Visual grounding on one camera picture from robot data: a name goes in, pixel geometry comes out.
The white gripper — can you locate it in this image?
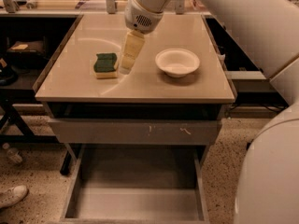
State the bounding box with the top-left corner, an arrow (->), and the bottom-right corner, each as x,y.
120,0 -> 163,75

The green and yellow sponge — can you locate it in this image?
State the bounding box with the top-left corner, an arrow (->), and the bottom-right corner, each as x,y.
93,53 -> 119,79

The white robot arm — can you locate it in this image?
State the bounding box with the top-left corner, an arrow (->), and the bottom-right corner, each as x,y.
125,0 -> 299,224

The grey top drawer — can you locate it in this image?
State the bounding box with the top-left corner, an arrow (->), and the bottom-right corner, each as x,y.
49,103 -> 221,146

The open grey middle drawer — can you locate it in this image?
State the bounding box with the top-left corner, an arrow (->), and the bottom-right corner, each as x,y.
60,145 -> 210,224

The white paper bowl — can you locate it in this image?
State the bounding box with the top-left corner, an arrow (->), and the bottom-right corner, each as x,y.
155,49 -> 200,77

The black bag on shelf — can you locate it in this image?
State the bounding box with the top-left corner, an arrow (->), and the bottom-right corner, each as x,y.
6,40 -> 48,69

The clear plastic bottle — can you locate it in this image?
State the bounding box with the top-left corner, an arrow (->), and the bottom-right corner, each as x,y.
2,143 -> 23,164

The white shoe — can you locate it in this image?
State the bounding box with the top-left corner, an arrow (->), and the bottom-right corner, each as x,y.
0,185 -> 28,208

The black side table frame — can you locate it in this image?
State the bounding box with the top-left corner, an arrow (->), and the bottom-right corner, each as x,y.
0,93 -> 73,176

